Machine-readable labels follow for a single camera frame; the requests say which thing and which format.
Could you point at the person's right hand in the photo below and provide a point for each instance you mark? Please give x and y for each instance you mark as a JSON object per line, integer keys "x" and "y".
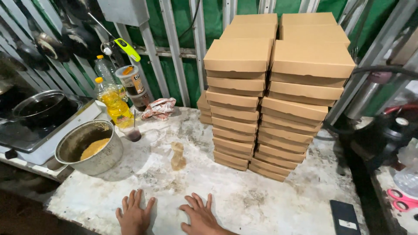
{"x": 201, "y": 220}

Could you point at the person's left hand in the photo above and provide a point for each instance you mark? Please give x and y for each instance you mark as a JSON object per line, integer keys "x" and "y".
{"x": 134, "y": 217}

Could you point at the round metal pot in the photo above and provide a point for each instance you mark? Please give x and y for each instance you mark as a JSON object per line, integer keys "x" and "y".
{"x": 98, "y": 163}

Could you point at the yellow crumbs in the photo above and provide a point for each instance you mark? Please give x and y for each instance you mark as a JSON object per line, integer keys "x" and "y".
{"x": 94, "y": 148}

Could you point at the plastic cup with dark drink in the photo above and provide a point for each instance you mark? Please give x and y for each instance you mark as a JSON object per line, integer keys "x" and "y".
{"x": 132, "y": 133}

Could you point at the metal spoon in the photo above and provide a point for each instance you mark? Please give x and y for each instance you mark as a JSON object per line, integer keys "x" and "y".
{"x": 134, "y": 117}

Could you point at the crumpled red white wrapper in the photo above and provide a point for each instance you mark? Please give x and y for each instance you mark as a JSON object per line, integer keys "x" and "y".
{"x": 159, "y": 108}

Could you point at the yellow cooking oil bottle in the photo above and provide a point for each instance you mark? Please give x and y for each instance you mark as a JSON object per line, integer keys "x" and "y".
{"x": 115, "y": 106}

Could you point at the clear plastic jar dark contents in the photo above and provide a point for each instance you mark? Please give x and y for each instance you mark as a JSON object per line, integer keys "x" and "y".
{"x": 140, "y": 101}

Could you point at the white gas stove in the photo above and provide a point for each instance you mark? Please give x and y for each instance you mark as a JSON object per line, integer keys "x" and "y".
{"x": 39, "y": 143}

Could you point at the clear plastic jar with label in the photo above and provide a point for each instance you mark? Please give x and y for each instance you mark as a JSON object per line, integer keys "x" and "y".
{"x": 132, "y": 81}

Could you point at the black wok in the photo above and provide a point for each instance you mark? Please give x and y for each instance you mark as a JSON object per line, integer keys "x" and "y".
{"x": 42, "y": 109}

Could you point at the dark phone with white sticker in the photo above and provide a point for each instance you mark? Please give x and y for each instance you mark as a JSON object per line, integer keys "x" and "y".
{"x": 344, "y": 217}

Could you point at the stacks of brown cardboard boxes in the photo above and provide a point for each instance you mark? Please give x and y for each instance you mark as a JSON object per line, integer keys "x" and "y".
{"x": 277, "y": 98}

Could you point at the clear plastic bottle orange cap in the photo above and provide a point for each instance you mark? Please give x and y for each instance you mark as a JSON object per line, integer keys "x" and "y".
{"x": 105, "y": 70}

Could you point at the hanging black pan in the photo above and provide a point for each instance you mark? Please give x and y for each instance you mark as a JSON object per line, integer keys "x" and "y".
{"x": 80, "y": 39}

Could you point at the hanging small dark pan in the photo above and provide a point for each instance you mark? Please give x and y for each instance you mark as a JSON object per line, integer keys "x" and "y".
{"x": 50, "y": 47}

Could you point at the black gas regulator appliance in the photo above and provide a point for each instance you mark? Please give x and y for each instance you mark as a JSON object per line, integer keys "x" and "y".
{"x": 382, "y": 137}

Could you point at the pink scissors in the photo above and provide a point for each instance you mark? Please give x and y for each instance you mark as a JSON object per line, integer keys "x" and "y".
{"x": 403, "y": 199}

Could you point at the grey metal box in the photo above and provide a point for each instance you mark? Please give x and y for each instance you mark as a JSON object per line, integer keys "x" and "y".
{"x": 125, "y": 11}

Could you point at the steel bottle with pink cap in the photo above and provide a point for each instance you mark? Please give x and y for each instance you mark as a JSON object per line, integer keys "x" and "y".
{"x": 365, "y": 96}

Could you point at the clear plastic bag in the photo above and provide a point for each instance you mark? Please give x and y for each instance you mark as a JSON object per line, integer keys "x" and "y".
{"x": 408, "y": 173}

